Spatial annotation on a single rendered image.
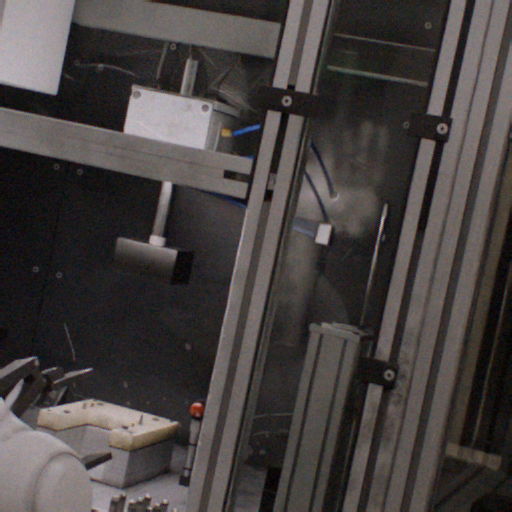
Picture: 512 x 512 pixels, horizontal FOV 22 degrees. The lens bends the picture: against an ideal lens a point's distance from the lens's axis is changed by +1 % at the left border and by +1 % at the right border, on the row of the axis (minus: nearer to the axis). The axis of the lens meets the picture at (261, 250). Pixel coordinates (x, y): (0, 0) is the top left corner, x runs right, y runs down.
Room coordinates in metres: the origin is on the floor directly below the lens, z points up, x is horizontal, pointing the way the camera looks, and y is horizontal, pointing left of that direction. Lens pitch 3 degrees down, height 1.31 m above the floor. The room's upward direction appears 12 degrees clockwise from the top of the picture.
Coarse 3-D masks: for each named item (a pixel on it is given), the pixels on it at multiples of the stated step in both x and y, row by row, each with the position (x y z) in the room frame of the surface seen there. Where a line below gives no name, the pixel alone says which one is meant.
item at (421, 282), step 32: (480, 0) 1.40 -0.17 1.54; (448, 32) 1.41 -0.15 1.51; (480, 32) 1.40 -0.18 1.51; (448, 64) 1.41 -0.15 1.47; (448, 96) 1.41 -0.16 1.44; (416, 160) 1.41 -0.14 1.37; (448, 160) 1.40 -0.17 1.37; (416, 192) 1.41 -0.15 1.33; (448, 192) 1.40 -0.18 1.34; (416, 224) 1.41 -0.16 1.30; (416, 256) 1.41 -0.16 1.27; (416, 288) 1.40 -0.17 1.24; (384, 320) 1.41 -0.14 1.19; (416, 320) 1.40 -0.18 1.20; (384, 352) 1.41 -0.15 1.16; (416, 352) 1.40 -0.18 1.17; (384, 416) 1.41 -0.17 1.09; (384, 448) 1.40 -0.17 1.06; (352, 480) 1.41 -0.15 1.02; (384, 480) 1.40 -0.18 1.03
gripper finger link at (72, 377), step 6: (72, 372) 1.35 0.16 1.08; (78, 372) 1.34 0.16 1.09; (84, 372) 1.33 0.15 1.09; (90, 372) 1.34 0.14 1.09; (66, 378) 1.31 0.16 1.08; (72, 378) 1.32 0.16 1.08; (78, 378) 1.32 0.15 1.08; (84, 378) 1.33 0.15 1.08; (54, 384) 1.29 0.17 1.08; (60, 384) 1.30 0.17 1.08; (66, 384) 1.31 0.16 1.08; (42, 390) 1.29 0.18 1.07; (48, 390) 1.29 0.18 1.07
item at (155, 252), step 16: (160, 192) 1.72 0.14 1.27; (160, 208) 1.72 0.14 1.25; (160, 224) 1.72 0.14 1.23; (128, 240) 1.71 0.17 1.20; (144, 240) 1.75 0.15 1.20; (160, 240) 1.72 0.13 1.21; (128, 256) 1.70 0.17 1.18; (144, 256) 1.70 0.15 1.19; (160, 256) 1.69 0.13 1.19; (176, 256) 1.68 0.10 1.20; (192, 256) 1.74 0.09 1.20; (128, 272) 1.70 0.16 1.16; (144, 272) 1.70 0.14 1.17; (160, 272) 1.69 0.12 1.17; (176, 272) 1.70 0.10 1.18
